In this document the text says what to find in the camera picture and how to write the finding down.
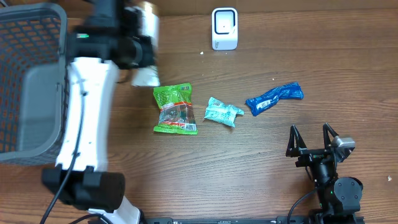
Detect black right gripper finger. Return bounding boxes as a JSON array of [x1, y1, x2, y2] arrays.
[[323, 123, 338, 149], [285, 125, 307, 157]]

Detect white tube with gold cap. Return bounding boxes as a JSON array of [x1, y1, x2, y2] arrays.
[[131, 1, 160, 87]]

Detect blue snack wrapper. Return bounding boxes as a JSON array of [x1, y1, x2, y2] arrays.
[[246, 82, 304, 116]]

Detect green snack bag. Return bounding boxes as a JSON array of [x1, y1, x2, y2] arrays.
[[153, 83, 198, 135]]

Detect teal tissue packet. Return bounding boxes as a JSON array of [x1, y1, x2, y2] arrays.
[[204, 97, 244, 128]]

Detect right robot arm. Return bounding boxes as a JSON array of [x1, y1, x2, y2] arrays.
[[282, 123, 364, 223]]

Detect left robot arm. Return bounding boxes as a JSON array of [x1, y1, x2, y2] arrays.
[[42, 1, 159, 223]]

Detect white barcode scanner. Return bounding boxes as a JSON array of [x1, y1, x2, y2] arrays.
[[211, 7, 238, 50]]

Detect grey plastic basket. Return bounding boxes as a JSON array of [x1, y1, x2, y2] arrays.
[[1, 2, 69, 166]]

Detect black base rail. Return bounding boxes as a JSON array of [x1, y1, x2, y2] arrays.
[[139, 216, 365, 224]]

